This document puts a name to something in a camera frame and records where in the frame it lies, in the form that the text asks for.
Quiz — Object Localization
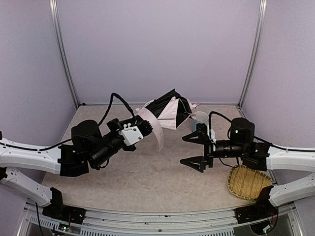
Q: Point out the pink umbrella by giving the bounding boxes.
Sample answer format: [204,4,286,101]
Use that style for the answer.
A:
[136,89,199,151]

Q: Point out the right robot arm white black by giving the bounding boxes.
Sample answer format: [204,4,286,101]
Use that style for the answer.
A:
[180,118,315,223]

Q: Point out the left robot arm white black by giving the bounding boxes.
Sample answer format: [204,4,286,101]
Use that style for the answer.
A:
[0,93,153,221]

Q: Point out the blue ceramic mug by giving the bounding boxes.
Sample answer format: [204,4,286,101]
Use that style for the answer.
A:
[191,111,209,132]

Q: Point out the woven bamboo tray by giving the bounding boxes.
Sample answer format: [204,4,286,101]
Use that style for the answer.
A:
[227,165,272,201]

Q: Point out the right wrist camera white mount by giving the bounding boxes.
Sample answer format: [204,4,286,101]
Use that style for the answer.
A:
[207,126,217,144]

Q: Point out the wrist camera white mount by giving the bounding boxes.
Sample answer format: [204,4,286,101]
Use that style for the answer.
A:
[207,126,217,144]
[119,123,144,146]

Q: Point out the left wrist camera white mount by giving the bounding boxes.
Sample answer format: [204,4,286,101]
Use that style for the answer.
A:
[119,123,144,146]

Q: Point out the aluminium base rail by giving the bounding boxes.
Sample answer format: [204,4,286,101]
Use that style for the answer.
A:
[17,194,303,236]

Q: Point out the right aluminium frame post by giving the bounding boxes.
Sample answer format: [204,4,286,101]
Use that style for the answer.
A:
[238,0,267,110]

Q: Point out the aluminium frame post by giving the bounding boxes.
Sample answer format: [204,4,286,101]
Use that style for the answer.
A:
[49,0,80,109]
[238,0,267,110]

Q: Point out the left aluminium frame post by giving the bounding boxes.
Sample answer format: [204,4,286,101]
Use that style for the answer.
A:
[49,0,80,109]

